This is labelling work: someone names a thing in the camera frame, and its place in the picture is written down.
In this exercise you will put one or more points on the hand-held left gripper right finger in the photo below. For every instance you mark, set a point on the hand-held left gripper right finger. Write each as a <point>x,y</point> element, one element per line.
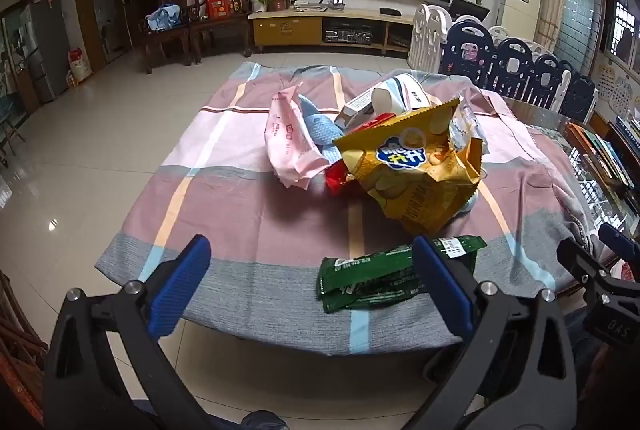
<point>442,285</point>

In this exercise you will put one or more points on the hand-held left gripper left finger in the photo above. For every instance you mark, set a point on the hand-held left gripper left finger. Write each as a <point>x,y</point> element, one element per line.
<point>181,280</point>

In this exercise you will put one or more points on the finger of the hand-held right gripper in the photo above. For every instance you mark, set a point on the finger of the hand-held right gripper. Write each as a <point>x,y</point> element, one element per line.
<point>620,239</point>
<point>575,256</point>

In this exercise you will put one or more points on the green snack wrapper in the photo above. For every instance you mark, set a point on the green snack wrapper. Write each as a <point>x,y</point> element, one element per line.
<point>370,280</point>

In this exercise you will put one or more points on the yellow chip bag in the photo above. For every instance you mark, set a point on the yellow chip bag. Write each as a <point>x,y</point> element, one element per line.
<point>415,180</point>

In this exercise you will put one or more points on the red wrapper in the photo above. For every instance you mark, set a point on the red wrapper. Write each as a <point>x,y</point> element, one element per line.
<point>336,177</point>

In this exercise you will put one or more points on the person's right leg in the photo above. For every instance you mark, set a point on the person's right leg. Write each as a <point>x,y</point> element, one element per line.
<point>607,385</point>

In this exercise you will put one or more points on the person's leg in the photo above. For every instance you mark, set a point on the person's leg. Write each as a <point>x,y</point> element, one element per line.
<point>607,385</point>
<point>260,421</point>

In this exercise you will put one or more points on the row of books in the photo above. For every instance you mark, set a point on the row of books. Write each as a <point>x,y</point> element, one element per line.
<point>597,155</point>

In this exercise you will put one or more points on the checked pink grey blanket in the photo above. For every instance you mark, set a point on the checked pink grey blanket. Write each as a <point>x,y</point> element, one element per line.
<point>240,210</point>

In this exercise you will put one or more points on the stack of books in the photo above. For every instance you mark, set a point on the stack of books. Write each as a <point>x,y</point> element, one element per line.
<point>627,130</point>

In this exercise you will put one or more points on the wooden glass-top table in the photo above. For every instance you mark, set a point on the wooden glass-top table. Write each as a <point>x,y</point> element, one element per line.
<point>537,110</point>

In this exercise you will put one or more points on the person's left leg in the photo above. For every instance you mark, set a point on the person's left leg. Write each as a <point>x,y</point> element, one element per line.
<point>260,421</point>

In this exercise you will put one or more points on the clear plastic wrapper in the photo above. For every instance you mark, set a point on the clear plastic wrapper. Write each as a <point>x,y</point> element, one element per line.
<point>465,122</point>

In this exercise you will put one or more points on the pink wet wipes pack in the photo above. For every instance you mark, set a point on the pink wet wipes pack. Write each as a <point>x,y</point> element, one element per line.
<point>290,140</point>

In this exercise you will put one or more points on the wooden sofa with red cushion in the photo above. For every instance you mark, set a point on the wooden sofa with red cushion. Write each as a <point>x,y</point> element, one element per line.
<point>15,350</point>

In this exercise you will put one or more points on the white cylindrical container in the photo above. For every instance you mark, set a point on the white cylindrical container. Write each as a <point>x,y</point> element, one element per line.
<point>405,92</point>

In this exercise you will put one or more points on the white cardboard box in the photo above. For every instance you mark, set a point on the white cardboard box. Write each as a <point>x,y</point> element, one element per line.
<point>352,107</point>

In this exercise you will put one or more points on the blue knitted cloth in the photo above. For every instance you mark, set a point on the blue knitted cloth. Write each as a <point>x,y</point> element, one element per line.
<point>320,127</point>

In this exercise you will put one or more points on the row of baby fence panels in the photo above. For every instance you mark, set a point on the row of baby fence panels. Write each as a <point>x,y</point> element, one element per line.
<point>515,60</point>

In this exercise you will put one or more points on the window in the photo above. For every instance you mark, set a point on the window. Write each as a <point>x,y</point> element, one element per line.
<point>625,20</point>

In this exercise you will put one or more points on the red white bag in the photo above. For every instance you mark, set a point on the red white bag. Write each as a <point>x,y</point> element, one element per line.
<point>80,66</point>

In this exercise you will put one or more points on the silver fridge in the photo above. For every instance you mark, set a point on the silver fridge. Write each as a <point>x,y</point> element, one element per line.
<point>45,55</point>

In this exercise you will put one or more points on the blue clothes bundle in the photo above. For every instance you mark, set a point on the blue clothes bundle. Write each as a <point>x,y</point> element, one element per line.
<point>164,16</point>

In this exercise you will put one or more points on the black monitor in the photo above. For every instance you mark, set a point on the black monitor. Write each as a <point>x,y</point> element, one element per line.
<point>467,9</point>

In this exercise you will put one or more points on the yellow wooden television cabinet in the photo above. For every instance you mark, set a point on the yellow wooden television cabinet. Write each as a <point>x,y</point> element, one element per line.
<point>285,30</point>

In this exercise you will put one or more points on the black set-top box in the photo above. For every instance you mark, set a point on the black set-top box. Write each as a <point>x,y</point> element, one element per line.
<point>390,11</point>

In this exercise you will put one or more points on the red gift box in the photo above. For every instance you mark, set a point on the red gift box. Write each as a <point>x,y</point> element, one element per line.
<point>227,2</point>

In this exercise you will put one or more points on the wall learning chart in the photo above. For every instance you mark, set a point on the wall learning chart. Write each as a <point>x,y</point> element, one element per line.
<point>625,92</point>
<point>606,83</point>

